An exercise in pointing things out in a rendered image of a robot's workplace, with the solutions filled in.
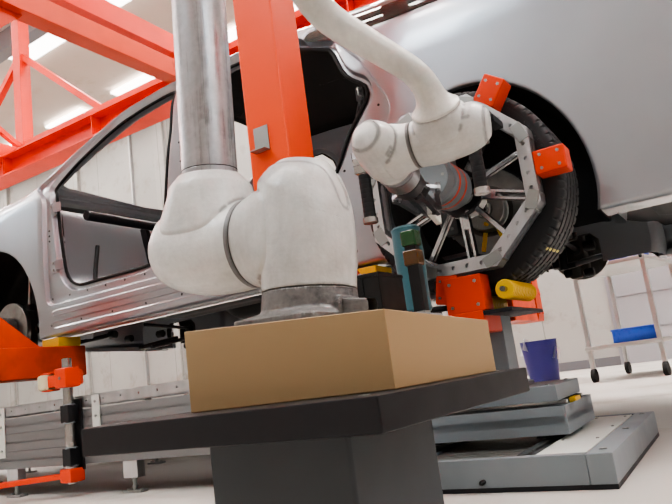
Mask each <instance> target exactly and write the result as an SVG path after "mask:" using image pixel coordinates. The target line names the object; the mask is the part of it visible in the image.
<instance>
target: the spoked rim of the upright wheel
mask: <svg viewBox="0 0 672 504"><path fill-rule="evenodd" d="M491 136H495V137H502V138H506V139H509V140H512V141H514V142H515V138H514V137H512V136H510V135H509V134H507V133H505V132H503V131H501V130H500V129H499V130H496V131H494V130H493V129H492V135H491ZM469 159H470V158H468V160H467V162H466V165H465V167H464V169H462V170H464V171H465V172H466V173H467V174H468V176H469V177H472V171H471V166H470V164H471V163H470V160H469ZM516 159H518V154H517V151H515V152H514V153H512V154H511V155H509V156H508V157H506V158H505V159H503V160H502V161H501V162H499V163H498V164H496V165H495V166H493V167H492V168H490V169H489V170H487V171H486V177H487V179H488V178H490V177H491V176H493V175H494V174H496V173H497V172H499V171H500V170H501V169H503V168H504V167H506V166H507V165H509V164H510V163H512V162H513V161H515V160H516ZM471 184H472V191H473V189H474V182H473V177H472V180H471ZM490 190H491V193H489V194H487V195H483V196H474V191H473V197H472V200H471V201H470V202H469V203H468V204H466V205H464V206H463V207H461V208H459V209H457V210H454V211H443V210H440V214H441V213H442V212H443V213H445V214H446V215H447V217H446V219H445V222H444V224H443V227H442V229H441V231H440V234H439V236H438V239H437V241H436V243H435V246H434V248H433V249H432V248H431V246H430V245H429V243H428V242H427V240H426V238H425V236H424V234H423V231H422V228H421V227H422V226H423V225H425V224H426V223H428V222H429V221H431V218H424V217H426V216H425V215H423V214H422V213H421V214H419V215H414V214H412V213H411V212H409V211H407V210H406V209H404V208H402V207H401V206H399V205H395V204H392V193H391V192H389V191H388V190H387V191H386V192H387V198H388V205H389V211H390V218H391V225H392V229H393V228H395V227H397V226H401V225H407V224H416V225H418V226H419V227H420V235H421V239H422V244H423V249H424V255H425V259H426V260H427V261H428V262H430V263H431V264H433V265H434V266H435V265H440V264H445V263H448V262H447V261H445V260H444V259H443V258H441V257H440V256H439V252H440V250H441V247H442V245H443V243H444V240H445V238H446V235H447V233H448V231H449V228H450V226H451V223H452V221H453V219H454V218H455V219H459V220H460V225H461V230H462V235H463V240H464V245H465V249H466V254H467V259H468V258H472V252H471V247H470V242H469V237H468V233H467V230H468V232H469V236H470V241H471V246H472V251H473V256H474V257H477V256H479V253H478V248H477V244H476V239H475V234H474V229H473V224H472V220H471V218H473V217H475V216H477V215H478V214H480V215H481V216H482V217H483V218H484V219H486V220H487V221H488V222H489V223H490V224H491V225H493V226H494V227H495V228H496V229H497V230H498V231H500V232H501V233H502V234H503V232H504V231H505V229H506V228H505V227H504V226H503V225H501V224H500V223H499V222H498V221H497V220H495V219H494V218H493V217H492V216H491V215H490V214H488V213H487V212H486V211H485V210H484V207H485V205H486V203H487V200H506V201H525V199H526V196H497V193H500V194H525V190H524V189H490ZM467 210H469V211H467ZM466 211H467V212H466ZM423 218H424V219H423ZM421 219H423V220H421ZM420 220H421V221H420Z"/></svg>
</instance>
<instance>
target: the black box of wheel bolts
mask: <svg viewBox="0 0 672 504"><path fill-rule="evenodd" d="M402 278H403V276H402V275H400V274H394V273H389V272H380V271H376V272H371V273H367V274H365V273H364V274H358V275H357V291H358V297H359V298H375V299H376V300H377V302H378V309H390V310H399V311H407V308H406V302H405V295H404V288H403V282H402Z"/></svg>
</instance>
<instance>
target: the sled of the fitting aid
mask: <svg viewBox="0 0 672 504"><path fill-rule="evenodd" d="M594 418H595V414H594V409H593V404H592V399H591V394H585V395H582V393H575V394H573V395H570V396H568V397H565V398H563V399H561V400H558V401H552V402H541V403H531V404H520V405H510V406H499V407H489V408H478V409H468V410H463V411H459V412H456V413H453V414H449V415H446V416H442V417H439V418H435V419H432V427H433V433H434V440H435V446H437V445H442V444H444V443H450V442H465V441H479V440H493V439H507V438H522V437H536V436H537V438H538V439H540V438H555V437H560V436H562V435H565V434H571V433H573V432H574V431H576V430H577V429H579V428H580V427H582V426H583V425H585V424H587V423H588V422H590V421H591V420H593V419H594Z"/></svg>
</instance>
